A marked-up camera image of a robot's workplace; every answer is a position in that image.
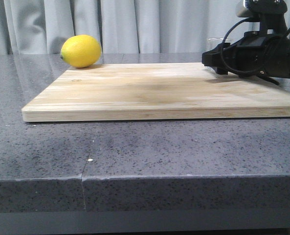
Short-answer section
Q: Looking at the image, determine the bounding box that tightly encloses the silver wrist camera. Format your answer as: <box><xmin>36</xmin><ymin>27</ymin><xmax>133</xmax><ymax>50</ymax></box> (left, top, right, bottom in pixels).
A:
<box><xmin>235</xmin><ymin>0</ymin><xmax>252</xmax><ymax>18</ymax></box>

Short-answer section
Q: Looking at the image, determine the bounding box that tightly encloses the yellow lemon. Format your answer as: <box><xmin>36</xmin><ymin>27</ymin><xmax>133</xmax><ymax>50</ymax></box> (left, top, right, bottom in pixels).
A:
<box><xmin>60</xmin><ymin>34</ymin><xmax>102</xmax><ymax>68</ymax></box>

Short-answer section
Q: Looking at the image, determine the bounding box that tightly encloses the grey curtain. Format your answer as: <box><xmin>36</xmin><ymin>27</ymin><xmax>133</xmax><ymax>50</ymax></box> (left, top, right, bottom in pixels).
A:
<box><xmin>0</xmin><ymin>0</ymin><xmax>239</xmax><ymax>54</ymax></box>

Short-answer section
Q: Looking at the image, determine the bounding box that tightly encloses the wooden cutting board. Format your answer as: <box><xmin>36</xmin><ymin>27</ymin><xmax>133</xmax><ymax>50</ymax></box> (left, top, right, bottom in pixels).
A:
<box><xmin>22</xmin><ymin>63</ymin><xmax>290</xmax><ymax>122</ymax></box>

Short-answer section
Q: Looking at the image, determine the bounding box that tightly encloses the small glass beaker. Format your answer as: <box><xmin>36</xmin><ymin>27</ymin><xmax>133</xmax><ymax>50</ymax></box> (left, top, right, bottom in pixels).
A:
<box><xmin>206</xmin><ymin>37</ymin><xmax>233</xmax><ymax>52</ymax></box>

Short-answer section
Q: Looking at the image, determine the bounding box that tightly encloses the black camera cable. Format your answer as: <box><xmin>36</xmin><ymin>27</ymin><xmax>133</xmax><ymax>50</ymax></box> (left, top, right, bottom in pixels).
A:
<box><xmin>220</xmin><ymin>17</ymin><xmax>290</xmax><ymax>86</ymax></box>

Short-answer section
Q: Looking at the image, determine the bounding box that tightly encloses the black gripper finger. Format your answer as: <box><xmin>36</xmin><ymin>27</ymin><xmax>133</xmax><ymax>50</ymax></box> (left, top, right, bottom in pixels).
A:
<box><xmin>201</xmin><ymin>46</ymin><xmax>228</xmax><ymax>75</ymax></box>

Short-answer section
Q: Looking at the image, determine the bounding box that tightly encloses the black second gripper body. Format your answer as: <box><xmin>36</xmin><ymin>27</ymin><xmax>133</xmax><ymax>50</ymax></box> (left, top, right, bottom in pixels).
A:
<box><xmin>220</xmin><ymin>31</ymin><xmax>282</xmax><ymax>76</ymax></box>

